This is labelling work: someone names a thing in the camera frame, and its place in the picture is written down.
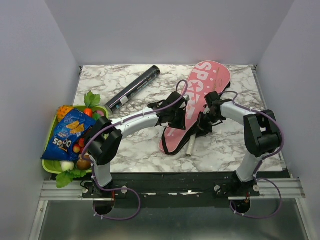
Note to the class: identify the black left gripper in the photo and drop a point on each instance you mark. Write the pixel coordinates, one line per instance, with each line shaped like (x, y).
(181, 124)

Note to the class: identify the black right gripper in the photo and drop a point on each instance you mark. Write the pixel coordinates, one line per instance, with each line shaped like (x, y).
(202, 125)

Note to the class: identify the pink racket bag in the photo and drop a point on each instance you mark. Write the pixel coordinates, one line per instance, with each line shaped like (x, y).
(206, 77)

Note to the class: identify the pink badminton racket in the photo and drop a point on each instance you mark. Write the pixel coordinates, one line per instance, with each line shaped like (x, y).
(190, 147)

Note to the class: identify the black shuttlecock tube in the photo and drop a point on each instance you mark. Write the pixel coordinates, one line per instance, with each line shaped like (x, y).
(132, 89)

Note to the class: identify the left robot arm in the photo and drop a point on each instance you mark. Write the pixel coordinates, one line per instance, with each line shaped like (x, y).
(104, 139)

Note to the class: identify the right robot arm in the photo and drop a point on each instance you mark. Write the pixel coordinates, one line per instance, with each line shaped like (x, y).
(263, 137)

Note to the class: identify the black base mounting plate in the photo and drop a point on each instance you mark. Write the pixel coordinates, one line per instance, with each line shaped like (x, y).
(166, 190)

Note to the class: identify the pink toy fruit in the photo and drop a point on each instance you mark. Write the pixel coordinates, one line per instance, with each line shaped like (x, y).
(101, 113)

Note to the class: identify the orange toy carrot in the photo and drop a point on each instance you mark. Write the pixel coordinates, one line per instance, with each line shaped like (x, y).
(88, 112)

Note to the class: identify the blue Doritos chip bag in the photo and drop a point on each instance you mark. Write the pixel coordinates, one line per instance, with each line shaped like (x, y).
(66, 134)

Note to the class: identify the red toy cherries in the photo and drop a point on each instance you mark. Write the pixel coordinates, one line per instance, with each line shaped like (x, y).
(79, 146)

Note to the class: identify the brown toy mushroom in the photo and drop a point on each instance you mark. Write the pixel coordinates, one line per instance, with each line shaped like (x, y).
(83, 165)

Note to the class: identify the orange toy pineapple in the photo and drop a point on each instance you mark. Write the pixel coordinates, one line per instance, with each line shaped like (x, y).
(63, 111)

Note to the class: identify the white toy onion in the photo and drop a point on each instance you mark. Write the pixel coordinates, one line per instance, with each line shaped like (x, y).
(67, 166)

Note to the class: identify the green plastic tray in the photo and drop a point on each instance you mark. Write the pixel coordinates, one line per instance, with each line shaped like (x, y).
(54, 166)

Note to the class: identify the aluminium rail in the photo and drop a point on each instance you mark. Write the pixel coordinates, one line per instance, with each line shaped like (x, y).
(288, 188)
(75, 191)

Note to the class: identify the left aluminium rail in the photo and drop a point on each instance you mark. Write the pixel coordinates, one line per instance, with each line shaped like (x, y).
(75, 191)

